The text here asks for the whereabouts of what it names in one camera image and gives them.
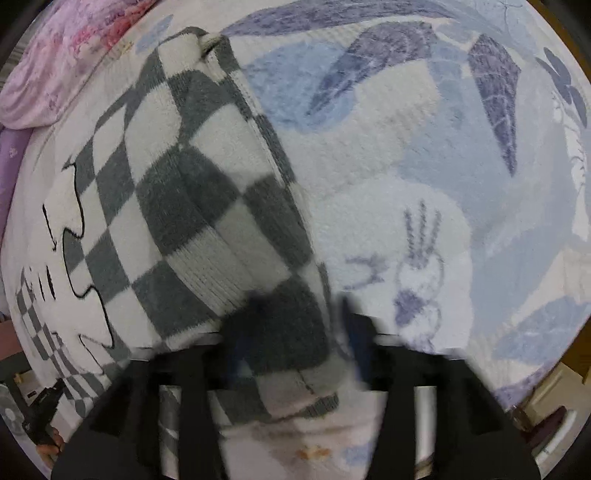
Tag person's left hand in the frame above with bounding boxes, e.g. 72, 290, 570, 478
36, 427, 66, 468

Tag white fan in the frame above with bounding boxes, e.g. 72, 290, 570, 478
0, 382, 27, 438

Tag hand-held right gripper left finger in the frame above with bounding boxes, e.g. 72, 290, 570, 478
51, 294, 278, 480

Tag grey white checkered sweater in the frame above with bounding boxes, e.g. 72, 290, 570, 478
9, 27, 343, 426

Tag pink floral quilt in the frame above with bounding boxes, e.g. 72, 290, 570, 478
0, 0, 160, 129

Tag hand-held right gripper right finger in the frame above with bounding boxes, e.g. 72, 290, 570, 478
341, 295, 541, 480

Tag purple bed sheet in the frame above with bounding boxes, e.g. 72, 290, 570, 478
0, 127, 34, 243

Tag cardboard box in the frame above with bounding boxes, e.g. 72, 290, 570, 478
512, 364, 579, 457

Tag white blue printed blanket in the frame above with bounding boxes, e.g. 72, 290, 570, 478
2, 0, 591, 480

